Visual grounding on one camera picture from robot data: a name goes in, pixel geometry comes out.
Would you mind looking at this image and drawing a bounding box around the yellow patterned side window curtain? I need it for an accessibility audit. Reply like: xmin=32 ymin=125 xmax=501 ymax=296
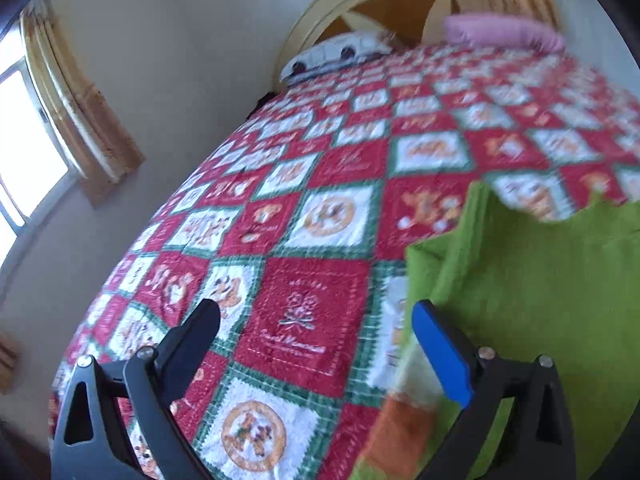
xmin=20 ymin=0 xmax=147 ymax=207

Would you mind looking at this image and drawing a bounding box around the red checkered printed bed blanket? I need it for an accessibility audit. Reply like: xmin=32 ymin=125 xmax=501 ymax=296
xmin=47 ymin=41 xmax=640 ymax=480

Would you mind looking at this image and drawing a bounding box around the cream wooden bed headboard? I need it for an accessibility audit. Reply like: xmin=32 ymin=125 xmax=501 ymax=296
xmin=272 ymin=0 xmax=483 ymax=92

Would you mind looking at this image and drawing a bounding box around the dark object beside bed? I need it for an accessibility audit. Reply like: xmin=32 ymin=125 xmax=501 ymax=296
xmin=249 ymin=91 xmax=277 ymax=118

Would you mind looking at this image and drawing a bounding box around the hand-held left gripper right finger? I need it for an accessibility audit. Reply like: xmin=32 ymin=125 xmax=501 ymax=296
xmin=411 ymin=300 xmax=577 ymax=480

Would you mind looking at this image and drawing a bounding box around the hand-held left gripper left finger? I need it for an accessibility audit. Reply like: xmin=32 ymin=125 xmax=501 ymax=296
xmin=50 ymin=299 xmax=222 ymax=480

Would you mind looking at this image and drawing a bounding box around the green orange striped knit sweater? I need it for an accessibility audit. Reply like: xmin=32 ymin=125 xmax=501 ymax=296
xmin=349 ymin=180 xmax=640 ymax=480

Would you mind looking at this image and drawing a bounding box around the white patterned pillow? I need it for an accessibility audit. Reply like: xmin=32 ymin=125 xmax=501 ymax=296
xmin=279 ymin=30 xmax=397 ymax=84

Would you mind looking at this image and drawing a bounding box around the pink pillow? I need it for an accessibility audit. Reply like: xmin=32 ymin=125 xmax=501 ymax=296
xmin=444 ymin=12 xmax=567 ymax=54

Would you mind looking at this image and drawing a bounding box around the wooden furniture edge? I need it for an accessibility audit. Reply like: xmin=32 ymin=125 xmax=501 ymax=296
xmin=0 ymin=334 xmax=22 ymax=393

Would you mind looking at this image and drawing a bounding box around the side window with metal frame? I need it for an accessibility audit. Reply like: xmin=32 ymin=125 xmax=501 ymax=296
xmin=0 ymin=35 xmax=83 ymax=243

